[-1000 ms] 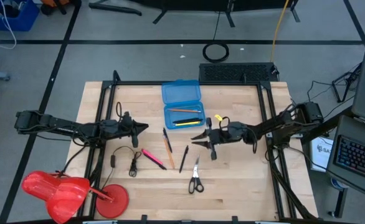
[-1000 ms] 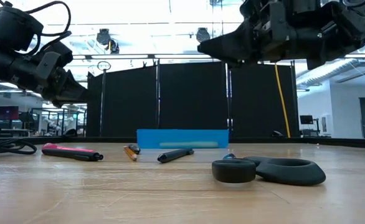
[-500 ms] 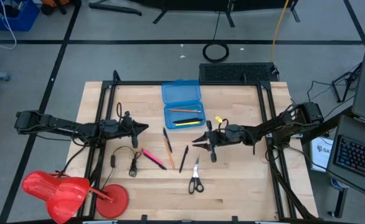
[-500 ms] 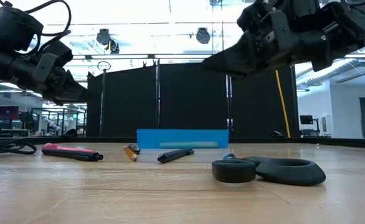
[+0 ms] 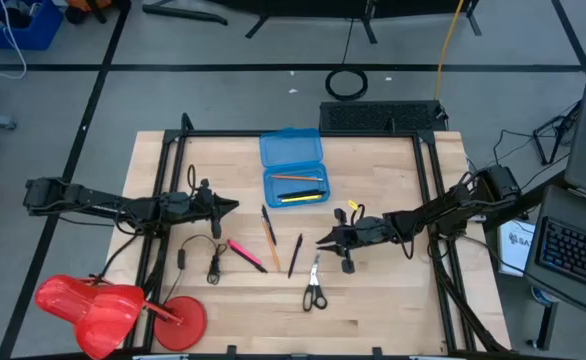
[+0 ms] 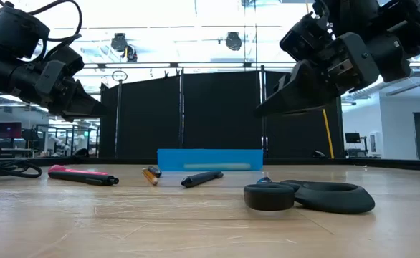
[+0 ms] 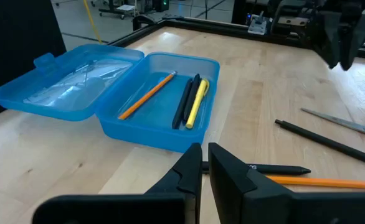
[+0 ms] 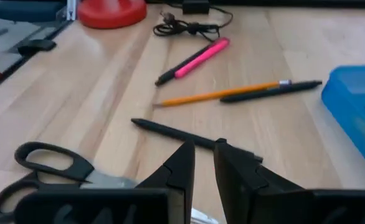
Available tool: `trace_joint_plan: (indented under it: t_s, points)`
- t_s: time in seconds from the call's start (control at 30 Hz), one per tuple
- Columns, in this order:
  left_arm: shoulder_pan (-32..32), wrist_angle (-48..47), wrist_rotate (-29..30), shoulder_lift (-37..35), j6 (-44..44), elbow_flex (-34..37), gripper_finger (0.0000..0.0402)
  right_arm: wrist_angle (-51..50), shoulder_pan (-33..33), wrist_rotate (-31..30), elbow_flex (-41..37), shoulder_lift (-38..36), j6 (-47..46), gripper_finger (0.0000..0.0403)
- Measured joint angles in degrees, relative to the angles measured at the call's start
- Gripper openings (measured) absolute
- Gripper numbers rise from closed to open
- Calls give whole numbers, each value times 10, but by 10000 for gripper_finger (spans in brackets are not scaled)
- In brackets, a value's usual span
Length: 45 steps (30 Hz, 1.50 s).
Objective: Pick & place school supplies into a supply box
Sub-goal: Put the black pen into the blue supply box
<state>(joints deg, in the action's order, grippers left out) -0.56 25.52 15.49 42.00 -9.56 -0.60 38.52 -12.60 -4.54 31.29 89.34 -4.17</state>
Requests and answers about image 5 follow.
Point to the black folding stand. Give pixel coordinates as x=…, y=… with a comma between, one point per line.
x=565, y=124

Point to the black floor bar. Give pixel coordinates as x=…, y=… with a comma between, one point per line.
x=183, y=14

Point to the pink highlighter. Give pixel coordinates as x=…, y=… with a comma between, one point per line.
x=243, y=251

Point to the yellow tape tag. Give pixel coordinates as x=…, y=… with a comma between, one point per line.
x=353, y=204

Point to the black keyboard on table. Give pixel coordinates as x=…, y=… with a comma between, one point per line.
x=373, y=116

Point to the red desk lamp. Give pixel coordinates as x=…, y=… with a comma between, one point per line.
x=98, y=310

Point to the pink marker pen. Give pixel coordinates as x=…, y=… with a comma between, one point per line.
x=260, y=268

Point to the blue storage bin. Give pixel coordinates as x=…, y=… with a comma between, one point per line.
x=38, y=35

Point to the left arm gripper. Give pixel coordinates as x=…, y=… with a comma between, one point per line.
x=193, y=208

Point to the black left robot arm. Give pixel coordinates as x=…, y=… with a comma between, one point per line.
x=98, y=204

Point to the blue plastic supply box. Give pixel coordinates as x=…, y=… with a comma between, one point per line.
x=290, y=147

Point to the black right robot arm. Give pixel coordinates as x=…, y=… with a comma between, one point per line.
x=448, y=210

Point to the white booklet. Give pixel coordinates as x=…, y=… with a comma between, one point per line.
x=515, y=250

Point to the orange and black tool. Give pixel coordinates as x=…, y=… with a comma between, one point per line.
x=85, y=4

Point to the yellow highlighter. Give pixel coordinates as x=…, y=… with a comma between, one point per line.
x=300, y=198

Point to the orange pencil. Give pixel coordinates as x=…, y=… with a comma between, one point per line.
x=298, y=177
x=272, y=250

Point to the silver aluminium profile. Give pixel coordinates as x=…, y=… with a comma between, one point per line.
x=429, y=357
x=160, y=357

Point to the black partition screen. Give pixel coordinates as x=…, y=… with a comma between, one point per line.
x=323, y=7

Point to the laptop with lit keyboard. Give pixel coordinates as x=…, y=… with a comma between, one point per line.
x=573, y=250

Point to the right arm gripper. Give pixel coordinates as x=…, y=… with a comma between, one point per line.
x=370, y=231

